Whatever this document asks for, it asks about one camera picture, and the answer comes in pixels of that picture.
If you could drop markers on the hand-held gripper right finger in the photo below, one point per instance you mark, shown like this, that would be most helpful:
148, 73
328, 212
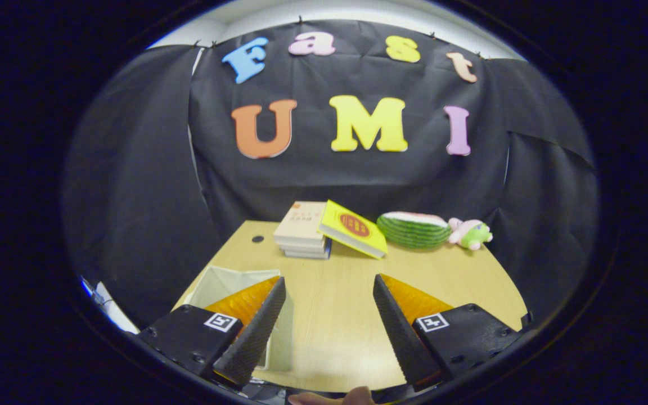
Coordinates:
403, 332

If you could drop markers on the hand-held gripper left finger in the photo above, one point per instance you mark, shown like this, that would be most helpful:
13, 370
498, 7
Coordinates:
256, 332

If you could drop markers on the pale green fabric storage box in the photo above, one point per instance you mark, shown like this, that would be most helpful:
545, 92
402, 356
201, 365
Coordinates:
217, 284

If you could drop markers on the yellow book with red circle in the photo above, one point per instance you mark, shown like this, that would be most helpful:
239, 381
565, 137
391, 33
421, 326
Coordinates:
372, 239

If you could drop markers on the watermelon slice plush toy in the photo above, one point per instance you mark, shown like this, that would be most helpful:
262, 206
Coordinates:
414, 233

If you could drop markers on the beige cover book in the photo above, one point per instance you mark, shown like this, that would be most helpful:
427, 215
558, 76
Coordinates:
301, 222

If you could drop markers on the pink and green plush toy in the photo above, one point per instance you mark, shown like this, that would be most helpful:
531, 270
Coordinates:
473, 233

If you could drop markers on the black backdrop cloth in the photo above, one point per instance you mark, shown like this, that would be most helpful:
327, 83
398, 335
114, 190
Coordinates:
352, 174

